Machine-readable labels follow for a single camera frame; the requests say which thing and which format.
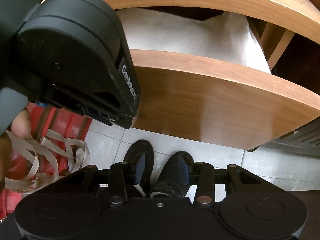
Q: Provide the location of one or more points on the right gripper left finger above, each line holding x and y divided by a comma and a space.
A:
123, 179

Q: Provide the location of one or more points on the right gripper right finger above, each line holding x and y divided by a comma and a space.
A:
204, 176

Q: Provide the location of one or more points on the wooden drawer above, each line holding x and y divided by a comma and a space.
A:
210, 100

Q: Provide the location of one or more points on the white cloth drawer liner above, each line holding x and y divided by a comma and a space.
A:
227, 37

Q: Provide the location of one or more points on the person's left hand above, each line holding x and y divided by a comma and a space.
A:
21, 128

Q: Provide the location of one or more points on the left black shoe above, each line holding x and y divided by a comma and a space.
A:
140, 156

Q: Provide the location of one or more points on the black shoe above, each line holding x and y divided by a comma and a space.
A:
140, 156
174, 179

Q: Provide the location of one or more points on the right black shoe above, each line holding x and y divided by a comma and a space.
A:
174, 179

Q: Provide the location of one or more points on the red gift bag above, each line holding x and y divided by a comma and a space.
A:
55, 149

